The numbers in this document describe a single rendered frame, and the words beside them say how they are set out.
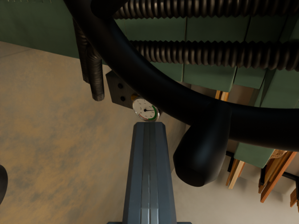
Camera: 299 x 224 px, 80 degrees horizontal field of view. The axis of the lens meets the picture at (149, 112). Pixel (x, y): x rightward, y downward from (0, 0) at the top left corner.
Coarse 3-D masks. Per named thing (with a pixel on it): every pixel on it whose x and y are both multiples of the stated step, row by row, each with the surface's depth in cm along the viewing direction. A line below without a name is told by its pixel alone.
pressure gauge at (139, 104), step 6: (132, 96) 39; (138, 96) 35; (138, 102) 36; (144, 102) 35; (138, 108) 37; (144, 108) 36; (150, 108) 35; (156, 108) 34; (138, 114) 38; (144, 114) 37; (150, 114) 36; (156, 114) 35; (144, 120) 38; (150, 120) 37; (156, 120) 36
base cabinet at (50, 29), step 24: (0, 0) 50; (24, 0) 44; (48, 0) 40; (0, 24) 58; (24, 24) 51; (48, 24) 45; (72, 24) 41; (120, 24) 34; (144, 24) 32; (168, 24) 30; (48, 48) 52; (72, 48) 46; (168, 72) 36
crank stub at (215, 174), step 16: (208, 112) 11; (224, 112) 11; (192, 128) 10; (208, 128) 10; (224, 128) 10; (192, 144) 9; (208, 144) 9; (224, 144) 9; (176, 160) 9; (192, 160) 8; (208, 160) 8; (192, 176) 9; (208, 176) 8
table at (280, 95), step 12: (288, 24) 19; (288, 36) 16; (276, 72) 17; (288, 72) 17; (264, 84) 23; (276, 84) 18; (288, 84) 18; (252, 96) 43; (264, 96) 20; (276, 96) 19; (288, 96) 18; (240, 144) 37; (240, 156) 39; (252, 156) 37; (264, 156) 36
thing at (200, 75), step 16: (208, 16) 26; (224, 16) 25; (240, 16) 24; (192, 32) 29; (208, 32) 27; (224, 32) 26; (240, 32) 25; (208, 64) 30; (192, 80) 34; (208, 80) 32; (224, 80) 31
